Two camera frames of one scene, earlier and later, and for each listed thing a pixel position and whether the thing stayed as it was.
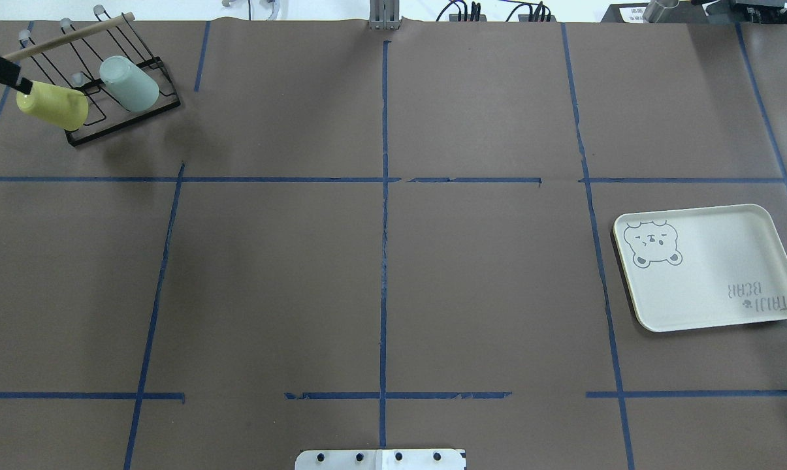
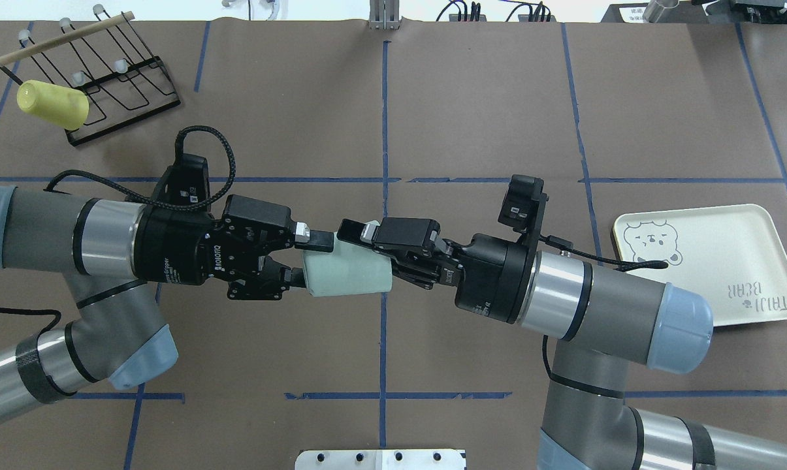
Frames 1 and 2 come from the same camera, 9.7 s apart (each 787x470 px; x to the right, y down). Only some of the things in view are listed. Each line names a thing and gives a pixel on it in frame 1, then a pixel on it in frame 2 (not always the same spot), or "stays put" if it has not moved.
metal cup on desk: x=655 y=10 stays put
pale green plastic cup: x=128 y=84 to x=349 y=269
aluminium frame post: x=384 y=15 stays put
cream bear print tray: x=706 y=267 stays put
